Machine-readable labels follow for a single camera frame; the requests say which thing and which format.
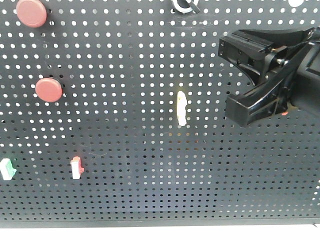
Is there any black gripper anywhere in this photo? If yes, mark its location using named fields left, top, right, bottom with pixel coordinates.
left=218, top=27, right=320, bottom=127

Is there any lower red mushroom button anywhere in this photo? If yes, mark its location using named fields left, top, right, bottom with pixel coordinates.
left=35, top=78, right=63, bottom=103

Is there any red mushroom button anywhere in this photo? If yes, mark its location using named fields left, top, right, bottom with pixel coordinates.
left=35, top=78, right=63, bottom=103
left=16, top=0, right=47, bottom=28

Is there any upper red mushroom button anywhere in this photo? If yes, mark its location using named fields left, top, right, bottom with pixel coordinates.
left=16, top=0, right=47, bottom=28

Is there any black perforated pegboard panel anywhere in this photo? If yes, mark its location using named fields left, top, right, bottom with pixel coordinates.
left=0, top=0, right=320, bottom=228

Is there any yellow toggle switch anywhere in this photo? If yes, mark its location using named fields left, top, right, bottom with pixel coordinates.
left=176, top=90, right=188, bottom=127

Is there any white rotary knob switch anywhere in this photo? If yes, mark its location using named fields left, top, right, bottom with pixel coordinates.
left=171, top=0, right=200, bottom=14

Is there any small red white switch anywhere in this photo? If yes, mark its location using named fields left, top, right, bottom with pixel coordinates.
left=70, top=156, right=84, bottom=180

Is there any small green white switch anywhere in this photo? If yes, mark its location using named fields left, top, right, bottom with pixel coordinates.
left=0, top=158, right=17, bottom=181

